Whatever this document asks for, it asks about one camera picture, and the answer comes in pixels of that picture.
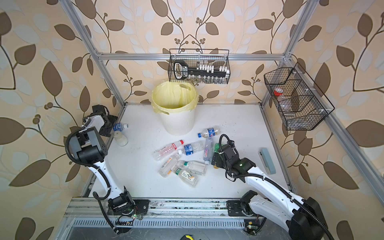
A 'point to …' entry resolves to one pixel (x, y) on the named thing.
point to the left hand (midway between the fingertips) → (112, 122)
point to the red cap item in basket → (278, 91)
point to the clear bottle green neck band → (194, 167)
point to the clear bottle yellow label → (168, 164)
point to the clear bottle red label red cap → (164, 151)
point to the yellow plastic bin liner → (169, 97)
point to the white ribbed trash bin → (179, 123)
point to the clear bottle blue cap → (210, 132)
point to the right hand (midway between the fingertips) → (220, 160)
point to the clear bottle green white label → (188, 177)
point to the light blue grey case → (266, 160)
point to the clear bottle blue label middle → (190, 149)
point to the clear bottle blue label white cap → (118, 127)
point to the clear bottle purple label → (208, 153)
